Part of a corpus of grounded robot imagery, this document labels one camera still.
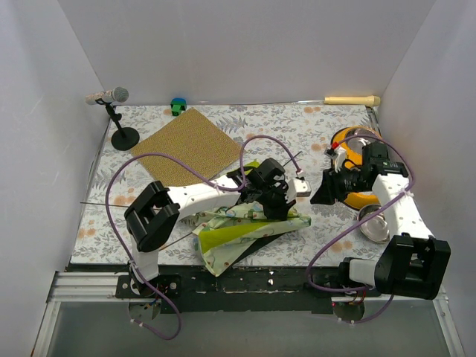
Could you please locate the green avocado print pet tent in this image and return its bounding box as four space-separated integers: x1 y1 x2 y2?
178 159 312 277

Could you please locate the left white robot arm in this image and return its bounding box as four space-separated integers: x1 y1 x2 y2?
124 158 302 298

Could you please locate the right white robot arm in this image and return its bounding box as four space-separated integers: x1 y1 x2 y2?
310 138 451 300

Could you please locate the yellow double pet bowl stand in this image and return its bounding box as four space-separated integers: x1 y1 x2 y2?
330 126 384 211

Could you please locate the loose steel pet bowl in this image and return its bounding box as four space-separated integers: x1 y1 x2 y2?
357 204 390 243

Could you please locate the floral patterned tablecloth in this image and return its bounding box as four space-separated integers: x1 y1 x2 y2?
70 104 385 266

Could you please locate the steel bowl in stand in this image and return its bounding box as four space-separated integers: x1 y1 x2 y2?
344 126 380 155

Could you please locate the green and blue toy block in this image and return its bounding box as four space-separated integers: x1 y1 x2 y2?
170 97 187 117

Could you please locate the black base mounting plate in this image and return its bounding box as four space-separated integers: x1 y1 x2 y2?
115 265 382 315

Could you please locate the grey head microphone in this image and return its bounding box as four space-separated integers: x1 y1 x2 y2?
85 87 129 105

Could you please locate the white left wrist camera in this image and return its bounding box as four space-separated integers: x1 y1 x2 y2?
288 178 312 198

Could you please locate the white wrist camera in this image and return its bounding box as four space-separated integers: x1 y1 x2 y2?
288 178 312 198
324 142 347 161

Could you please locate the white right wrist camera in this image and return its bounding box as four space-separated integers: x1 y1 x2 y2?
324 142 347 161

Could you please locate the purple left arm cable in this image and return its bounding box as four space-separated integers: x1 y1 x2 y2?
105 135 306 341

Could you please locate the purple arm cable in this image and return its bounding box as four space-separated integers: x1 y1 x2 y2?
105 135 306 341
304 135 416 324

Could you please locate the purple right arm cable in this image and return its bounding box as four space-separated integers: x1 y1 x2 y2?
304 135 416 324

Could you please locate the aluminium frame rail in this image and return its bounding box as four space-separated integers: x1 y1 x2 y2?
33 266 465 356

